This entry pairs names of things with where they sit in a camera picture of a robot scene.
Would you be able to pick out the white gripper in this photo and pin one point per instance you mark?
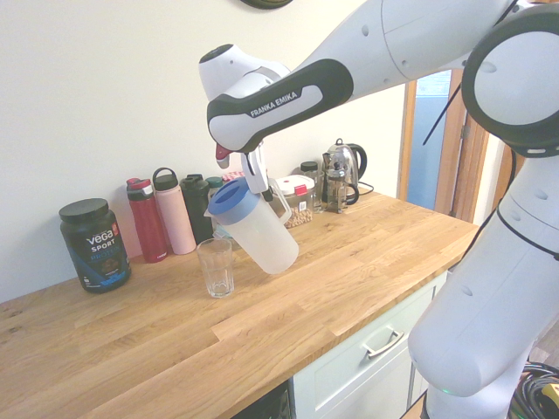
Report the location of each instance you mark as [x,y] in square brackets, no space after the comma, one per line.
[255,172]

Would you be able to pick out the dark green bottle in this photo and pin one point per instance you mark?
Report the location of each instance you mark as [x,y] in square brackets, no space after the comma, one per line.
[214,187]

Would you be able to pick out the food container with white lid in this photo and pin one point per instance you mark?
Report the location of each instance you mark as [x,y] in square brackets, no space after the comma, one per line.
[301,205]

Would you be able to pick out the wooden door frame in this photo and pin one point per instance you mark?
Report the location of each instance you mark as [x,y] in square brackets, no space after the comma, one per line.
[469,174]

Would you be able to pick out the black Vega protein tub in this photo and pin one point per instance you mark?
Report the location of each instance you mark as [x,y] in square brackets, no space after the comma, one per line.
[96,249]

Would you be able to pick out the clear faceted drinking glass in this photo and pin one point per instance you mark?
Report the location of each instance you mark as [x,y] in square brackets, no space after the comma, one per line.
[215,270]

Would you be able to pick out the red white checked lid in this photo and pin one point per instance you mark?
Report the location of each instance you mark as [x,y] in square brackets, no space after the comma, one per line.
[232,176]

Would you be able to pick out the black round wall object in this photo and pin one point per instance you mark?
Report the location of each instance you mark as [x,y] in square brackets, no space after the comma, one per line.
[264,2]

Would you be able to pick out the pink water bottle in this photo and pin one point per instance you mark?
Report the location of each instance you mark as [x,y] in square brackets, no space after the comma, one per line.
[174,218]

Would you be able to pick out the glass french press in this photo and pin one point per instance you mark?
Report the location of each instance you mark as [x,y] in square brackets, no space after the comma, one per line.
[338,187]

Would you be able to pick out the steel electric kettle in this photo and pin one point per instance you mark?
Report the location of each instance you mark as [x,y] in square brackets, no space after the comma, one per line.
[349,159]

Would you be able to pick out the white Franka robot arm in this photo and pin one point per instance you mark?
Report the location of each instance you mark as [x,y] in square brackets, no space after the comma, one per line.
[279,100]

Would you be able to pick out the black shaker bottle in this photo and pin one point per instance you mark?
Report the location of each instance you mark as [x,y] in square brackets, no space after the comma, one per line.
[196,205]

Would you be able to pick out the glass jar with black lid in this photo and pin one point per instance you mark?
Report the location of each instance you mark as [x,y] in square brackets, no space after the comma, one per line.
[315,187]

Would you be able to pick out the red grey wrist camera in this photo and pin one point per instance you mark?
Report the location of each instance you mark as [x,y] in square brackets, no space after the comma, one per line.
[222,155]

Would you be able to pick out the pale green cabinet drawer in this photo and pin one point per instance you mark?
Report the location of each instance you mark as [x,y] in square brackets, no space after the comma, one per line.
[349,375]

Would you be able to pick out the translucent pitcher with blue lid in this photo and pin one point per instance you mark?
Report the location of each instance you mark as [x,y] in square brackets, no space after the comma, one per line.
[262,235]

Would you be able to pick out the red water bottle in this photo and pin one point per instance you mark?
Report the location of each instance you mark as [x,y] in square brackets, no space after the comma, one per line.
[148,222]

